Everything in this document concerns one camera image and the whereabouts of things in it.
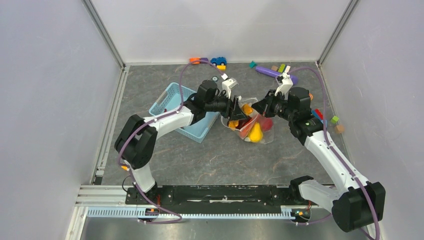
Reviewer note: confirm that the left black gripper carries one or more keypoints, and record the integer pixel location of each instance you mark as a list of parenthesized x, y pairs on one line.
[(233, 111)]

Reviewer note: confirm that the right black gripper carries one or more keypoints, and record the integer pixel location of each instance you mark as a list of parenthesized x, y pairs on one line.
[(264, 106)]

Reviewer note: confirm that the red toy tomato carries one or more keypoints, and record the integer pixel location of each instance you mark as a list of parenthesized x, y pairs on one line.
[(265, 123)]

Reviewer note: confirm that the clear polka dot zip bag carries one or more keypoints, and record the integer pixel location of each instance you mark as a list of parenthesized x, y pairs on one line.
[(268, 136)]

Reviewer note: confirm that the yellow toy pear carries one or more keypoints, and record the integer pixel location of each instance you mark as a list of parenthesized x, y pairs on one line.
[(255, 135)]

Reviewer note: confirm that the orange toy carrot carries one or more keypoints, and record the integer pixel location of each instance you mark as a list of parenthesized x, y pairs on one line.
[(244, 131)]

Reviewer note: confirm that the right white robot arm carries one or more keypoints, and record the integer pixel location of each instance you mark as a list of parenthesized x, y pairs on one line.
[(354, 202)]

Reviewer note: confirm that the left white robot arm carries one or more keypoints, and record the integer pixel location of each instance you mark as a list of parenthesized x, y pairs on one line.
[(136, 142)]

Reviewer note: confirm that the multicolour block stack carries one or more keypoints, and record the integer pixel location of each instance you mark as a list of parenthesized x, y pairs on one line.
[(319, 115)]

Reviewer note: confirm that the yellow rectangular block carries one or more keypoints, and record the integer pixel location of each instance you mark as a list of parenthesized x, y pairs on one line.
[(221, 67)]

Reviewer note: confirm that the light blue plastic basket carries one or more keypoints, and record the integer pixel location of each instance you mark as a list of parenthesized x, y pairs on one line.
[(180, 121)]

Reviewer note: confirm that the blue toy car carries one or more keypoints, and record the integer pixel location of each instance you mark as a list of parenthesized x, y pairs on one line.
[(219, 61)]

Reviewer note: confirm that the purple toy block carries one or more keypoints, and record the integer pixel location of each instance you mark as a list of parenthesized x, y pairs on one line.
[(204, 60)]

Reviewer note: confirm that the green white block cluster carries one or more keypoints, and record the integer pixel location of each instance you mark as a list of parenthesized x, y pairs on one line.
[(281, 68)]

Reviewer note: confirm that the green cube block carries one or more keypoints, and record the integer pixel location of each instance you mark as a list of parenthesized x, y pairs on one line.
[(334, 119)]

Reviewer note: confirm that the orange toy block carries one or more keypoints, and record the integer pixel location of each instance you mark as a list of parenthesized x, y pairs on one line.
[(195, 60)]

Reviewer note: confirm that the purple toy flashlight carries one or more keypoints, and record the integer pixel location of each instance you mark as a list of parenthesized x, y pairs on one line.
[(272, 73)]

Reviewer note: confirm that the tan cube block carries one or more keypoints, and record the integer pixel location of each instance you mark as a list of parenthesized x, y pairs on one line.
[(339, 129)]

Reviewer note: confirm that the teal small block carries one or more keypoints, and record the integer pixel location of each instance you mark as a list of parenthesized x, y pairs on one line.
[(252, 64)]

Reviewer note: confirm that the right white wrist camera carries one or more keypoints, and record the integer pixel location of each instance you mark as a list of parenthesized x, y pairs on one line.
[(284, 82)]

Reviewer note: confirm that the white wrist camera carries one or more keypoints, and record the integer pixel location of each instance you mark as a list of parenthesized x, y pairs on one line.
[(227, 84), (284, 82)]

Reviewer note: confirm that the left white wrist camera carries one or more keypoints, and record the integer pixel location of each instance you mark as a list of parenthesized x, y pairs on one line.
[(227, 84)]

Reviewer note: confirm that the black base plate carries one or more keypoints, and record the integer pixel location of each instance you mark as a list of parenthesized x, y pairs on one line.
[(224, 199)]

